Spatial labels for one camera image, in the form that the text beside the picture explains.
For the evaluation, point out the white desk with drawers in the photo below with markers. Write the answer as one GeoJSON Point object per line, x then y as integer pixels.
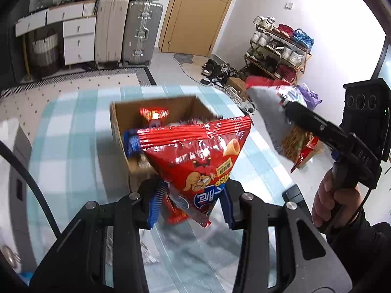
{"type": "Point", "coordinates": [78, 42]}

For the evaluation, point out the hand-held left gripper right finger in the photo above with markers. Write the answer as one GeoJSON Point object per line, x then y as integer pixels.
{"type": "Point", "coordinates": [227, 204]}

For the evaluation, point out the cardboard box with trash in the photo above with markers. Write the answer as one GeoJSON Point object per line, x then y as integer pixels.
{"type": "Point", "coordinates": [314, 154]}

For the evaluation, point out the white wall switch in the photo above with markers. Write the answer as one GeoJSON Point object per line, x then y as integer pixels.
{"type": "Point", "coordinates": [289, 5]}

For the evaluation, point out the woven laundry basket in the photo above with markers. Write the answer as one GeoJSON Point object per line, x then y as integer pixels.
{"type": "Point", "coordinates": [45, 52]}

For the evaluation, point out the person's right hand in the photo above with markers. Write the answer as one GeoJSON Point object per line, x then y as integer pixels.
{"type": "Point", "coordinates": [322, 201]}

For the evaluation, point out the grey suitcase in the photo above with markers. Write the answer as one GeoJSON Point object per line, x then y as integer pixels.
{"type": "Point", "coordinates": [142, 33]}

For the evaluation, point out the pile of sneakers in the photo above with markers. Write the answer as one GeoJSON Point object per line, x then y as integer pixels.
{"type": "Point", "coordinates": [217, 73]}

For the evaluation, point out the wooden door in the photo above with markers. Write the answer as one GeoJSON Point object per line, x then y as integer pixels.
{"type": "Point", "coordinates": [195, 21]}

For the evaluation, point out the purple plastic bag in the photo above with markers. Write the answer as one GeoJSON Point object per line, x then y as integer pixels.
{"type": "Point", "coordinates": [307, 94]}

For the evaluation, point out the silver-backed snack bag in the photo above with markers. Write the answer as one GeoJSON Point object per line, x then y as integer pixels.
{"type": "Point", "coordinates": [268, 113]}

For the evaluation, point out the small beige case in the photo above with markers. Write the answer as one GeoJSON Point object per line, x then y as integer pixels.
{"type": "Point", "coordinates": [9, 258]}

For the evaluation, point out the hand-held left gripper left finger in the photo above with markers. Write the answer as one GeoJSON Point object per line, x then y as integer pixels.
{"type": "Point", "coordinates": [155, 203]}

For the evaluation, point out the black and white patterned rug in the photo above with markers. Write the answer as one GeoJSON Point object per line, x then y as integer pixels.
{"type": "Point", "coordinates": [30, 103]}

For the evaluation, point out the beige suitcase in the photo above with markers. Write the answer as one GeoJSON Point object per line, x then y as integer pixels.
{"type": "Point", "coordinates": [111, 30]}

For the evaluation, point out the beige round rug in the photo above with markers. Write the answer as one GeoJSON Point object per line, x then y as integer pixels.
{"type": "Point", "coordinates": [195, 71]}

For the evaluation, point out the red cone snack bag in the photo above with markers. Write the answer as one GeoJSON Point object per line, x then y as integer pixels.
{"type": "Point", "coordinates": [195, 158]}

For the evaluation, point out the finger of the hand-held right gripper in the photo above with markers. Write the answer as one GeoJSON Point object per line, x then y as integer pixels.
{"type": "Point", "coordinates": [314, 125]}

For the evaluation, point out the small brown cardboard box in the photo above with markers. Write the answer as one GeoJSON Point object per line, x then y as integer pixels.
{"type": "Point", "coordinates": [236, 85]}

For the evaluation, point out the blue snack packet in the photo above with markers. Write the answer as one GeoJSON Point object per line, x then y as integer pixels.
{"type": "Point", "coordinates": [131, 142]}

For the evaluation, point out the wooden shoe rack with shoes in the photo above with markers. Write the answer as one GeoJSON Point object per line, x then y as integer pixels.
{"type": "Point", "coordinates": [284, 52]}

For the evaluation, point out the grey door mat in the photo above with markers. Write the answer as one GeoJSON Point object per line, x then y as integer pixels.
{"type": "Point", "coordinates": [183, 58]}

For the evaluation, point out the person's right forearm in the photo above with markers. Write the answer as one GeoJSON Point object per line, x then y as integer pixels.
{"type": "Point", "coordinates": [360, 250]}

